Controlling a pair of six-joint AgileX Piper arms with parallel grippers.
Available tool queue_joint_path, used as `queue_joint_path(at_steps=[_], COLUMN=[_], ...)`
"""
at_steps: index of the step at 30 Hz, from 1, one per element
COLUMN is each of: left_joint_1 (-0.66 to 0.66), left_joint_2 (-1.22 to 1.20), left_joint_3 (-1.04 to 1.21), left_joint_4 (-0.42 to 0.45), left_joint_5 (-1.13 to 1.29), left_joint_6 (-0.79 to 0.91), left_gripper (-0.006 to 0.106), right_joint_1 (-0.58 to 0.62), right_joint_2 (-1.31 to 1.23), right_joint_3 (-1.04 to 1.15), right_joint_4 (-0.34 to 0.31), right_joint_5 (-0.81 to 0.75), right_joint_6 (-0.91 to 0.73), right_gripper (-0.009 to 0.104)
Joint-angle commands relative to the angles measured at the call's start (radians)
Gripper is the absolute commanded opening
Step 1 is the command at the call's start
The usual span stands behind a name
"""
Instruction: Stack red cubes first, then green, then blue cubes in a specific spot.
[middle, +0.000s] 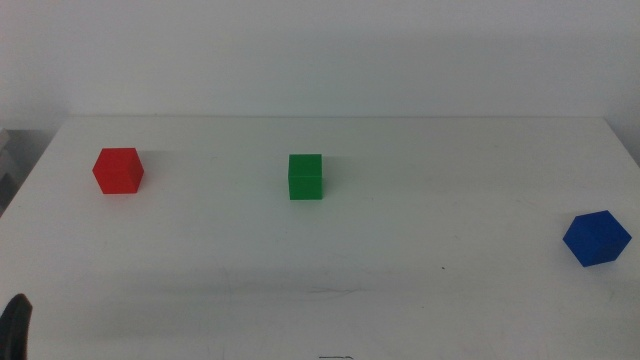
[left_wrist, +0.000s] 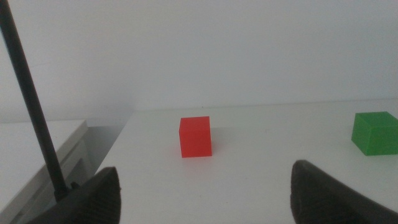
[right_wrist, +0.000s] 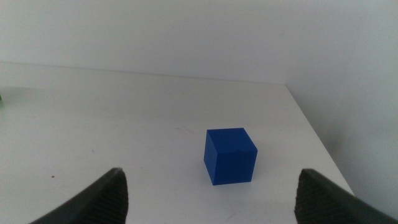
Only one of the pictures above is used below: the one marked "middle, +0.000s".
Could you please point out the green cube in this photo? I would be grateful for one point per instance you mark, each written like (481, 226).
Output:
(305, 177)

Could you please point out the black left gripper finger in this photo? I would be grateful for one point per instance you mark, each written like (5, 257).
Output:
(14, 330)

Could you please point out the blue cube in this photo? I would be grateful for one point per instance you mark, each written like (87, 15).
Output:
(595, 239)

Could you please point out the red cube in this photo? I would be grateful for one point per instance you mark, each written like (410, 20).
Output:
(117, 172)

